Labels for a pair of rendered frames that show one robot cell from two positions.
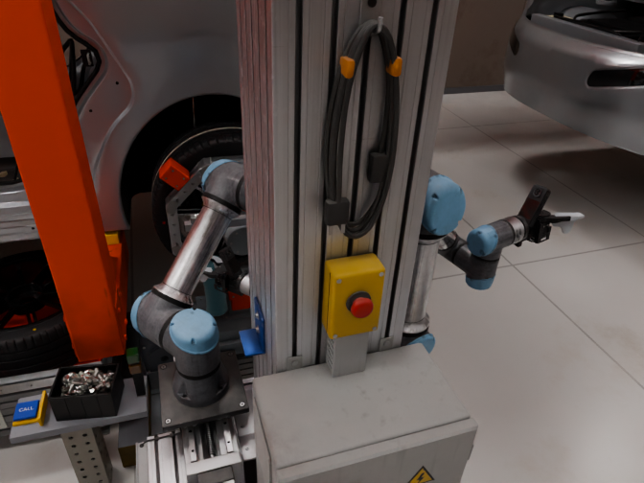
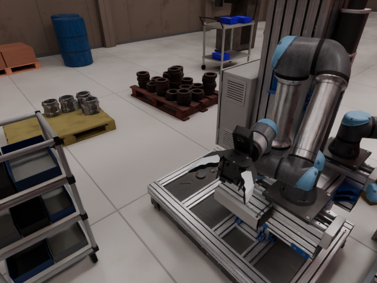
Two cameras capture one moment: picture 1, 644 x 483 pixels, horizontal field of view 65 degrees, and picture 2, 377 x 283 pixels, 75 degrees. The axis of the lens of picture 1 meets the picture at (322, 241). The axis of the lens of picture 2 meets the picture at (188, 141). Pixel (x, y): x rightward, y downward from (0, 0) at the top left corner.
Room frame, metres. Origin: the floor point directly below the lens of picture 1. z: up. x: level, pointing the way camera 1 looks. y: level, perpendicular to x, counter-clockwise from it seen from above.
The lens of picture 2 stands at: (1.68, -0.90, 1.62)
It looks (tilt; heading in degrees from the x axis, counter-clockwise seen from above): 33 degrees down; 159
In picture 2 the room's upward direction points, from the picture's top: 1 degrees counter-clockwise
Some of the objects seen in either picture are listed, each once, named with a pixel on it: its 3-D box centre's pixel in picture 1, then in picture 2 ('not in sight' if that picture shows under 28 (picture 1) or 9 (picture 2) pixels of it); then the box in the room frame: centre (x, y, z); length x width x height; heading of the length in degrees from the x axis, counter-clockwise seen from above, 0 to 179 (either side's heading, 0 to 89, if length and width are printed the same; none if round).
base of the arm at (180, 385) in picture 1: (199, 372); (345, 143); (0.95, 0.31, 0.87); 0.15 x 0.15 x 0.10
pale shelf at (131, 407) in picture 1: (82, 407); not in sight; (1.16, 0.81, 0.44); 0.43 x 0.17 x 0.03; 108
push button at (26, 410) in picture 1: (27, 411); not in sight; (1.10, 0.97, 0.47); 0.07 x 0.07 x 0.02; 18
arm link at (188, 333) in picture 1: (194, 339); (354, 124); (0.96, 0.32, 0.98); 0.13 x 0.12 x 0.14; 56
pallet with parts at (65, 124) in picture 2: not in sight; (58, 119); (-1.48, -1.42, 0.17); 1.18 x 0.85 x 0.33; 110
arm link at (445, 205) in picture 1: (414, 274); (284, 110); (1.00, -0.23, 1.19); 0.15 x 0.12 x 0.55; 34
